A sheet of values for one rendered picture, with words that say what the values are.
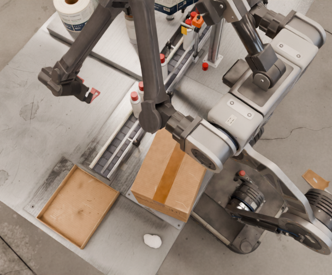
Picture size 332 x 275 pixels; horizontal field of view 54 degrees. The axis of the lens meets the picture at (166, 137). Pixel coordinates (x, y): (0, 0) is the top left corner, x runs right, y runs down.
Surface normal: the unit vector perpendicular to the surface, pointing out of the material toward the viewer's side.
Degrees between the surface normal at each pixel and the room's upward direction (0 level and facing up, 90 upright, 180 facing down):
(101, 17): 54
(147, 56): 49
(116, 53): 0
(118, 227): 0
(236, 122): 0
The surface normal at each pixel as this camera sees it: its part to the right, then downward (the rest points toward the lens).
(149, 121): -0.52, 0.32
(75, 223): -0.04, -0.37
